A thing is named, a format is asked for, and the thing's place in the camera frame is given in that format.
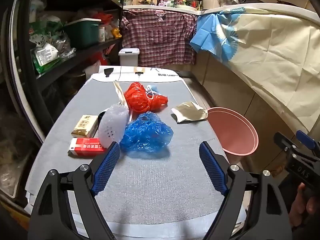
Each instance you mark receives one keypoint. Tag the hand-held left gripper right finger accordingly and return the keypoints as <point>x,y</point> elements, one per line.
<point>212,167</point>

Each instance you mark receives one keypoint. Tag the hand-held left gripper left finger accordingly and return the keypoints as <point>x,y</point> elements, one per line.
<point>107,167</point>

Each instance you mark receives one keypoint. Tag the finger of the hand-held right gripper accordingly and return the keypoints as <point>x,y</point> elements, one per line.
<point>281,140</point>
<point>306,138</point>

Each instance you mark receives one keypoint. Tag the pink plastic basin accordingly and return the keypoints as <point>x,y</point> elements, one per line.
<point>232,130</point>

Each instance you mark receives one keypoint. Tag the white bubble wrap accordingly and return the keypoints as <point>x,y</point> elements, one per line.
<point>112,122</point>

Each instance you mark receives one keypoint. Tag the blue plastic bag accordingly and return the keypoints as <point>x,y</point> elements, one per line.
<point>147,135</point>

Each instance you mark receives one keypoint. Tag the beige paper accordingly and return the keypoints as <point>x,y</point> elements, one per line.
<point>190,112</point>

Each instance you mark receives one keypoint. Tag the red plastic bag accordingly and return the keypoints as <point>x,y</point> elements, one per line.
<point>136,97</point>

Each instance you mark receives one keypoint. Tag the blue face mask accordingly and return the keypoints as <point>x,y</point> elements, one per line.
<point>153,88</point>

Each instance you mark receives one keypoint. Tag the white trash bin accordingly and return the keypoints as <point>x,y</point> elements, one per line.
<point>128,57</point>

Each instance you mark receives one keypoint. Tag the person's right hand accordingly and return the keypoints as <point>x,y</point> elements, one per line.
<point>300,205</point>

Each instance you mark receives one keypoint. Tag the red and white box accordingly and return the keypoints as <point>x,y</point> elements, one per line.
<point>85,148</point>

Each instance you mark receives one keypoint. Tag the beige tea box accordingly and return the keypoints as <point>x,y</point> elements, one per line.
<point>83,126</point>

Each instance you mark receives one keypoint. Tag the grey table mat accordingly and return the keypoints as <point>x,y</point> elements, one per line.
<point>160,180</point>

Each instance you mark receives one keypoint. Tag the cream paper strip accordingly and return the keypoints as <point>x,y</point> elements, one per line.
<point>118,90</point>

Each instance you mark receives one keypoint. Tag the blue and cream cloth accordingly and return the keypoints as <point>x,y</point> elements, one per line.
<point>270,45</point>

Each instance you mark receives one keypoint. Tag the white printed cloth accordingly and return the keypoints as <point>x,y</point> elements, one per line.
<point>162,75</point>

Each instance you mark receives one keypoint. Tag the red and white sack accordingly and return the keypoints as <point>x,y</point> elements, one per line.
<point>100,60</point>

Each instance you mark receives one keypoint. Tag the black shelf rack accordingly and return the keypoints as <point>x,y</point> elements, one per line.
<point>82,55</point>

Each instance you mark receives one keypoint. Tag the green and white packet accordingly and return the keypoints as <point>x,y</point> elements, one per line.
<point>43,57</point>

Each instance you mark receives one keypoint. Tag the clear plastic bag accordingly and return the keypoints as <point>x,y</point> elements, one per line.
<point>63,46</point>

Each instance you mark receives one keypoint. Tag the glass jar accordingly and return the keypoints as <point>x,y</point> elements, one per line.
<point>101,33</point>

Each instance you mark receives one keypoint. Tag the yellow figurine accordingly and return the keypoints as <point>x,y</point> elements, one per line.
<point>116,33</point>

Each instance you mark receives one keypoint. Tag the green storage box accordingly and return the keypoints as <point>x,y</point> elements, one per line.
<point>80,35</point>

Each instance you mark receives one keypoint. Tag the clear food bag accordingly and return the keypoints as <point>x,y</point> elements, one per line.
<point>108,30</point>

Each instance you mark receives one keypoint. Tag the plaid shirt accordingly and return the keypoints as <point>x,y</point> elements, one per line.
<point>160,35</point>

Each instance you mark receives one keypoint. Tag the metal strainer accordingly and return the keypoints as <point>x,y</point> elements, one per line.
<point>226,2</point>

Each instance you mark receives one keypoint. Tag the orange-red plastic bag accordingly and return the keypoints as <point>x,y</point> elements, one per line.
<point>103,17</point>

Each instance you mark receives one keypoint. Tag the green food bag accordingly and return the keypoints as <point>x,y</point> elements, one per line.
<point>42,30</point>

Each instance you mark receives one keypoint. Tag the white plastic bag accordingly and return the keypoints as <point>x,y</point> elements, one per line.
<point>37,2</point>

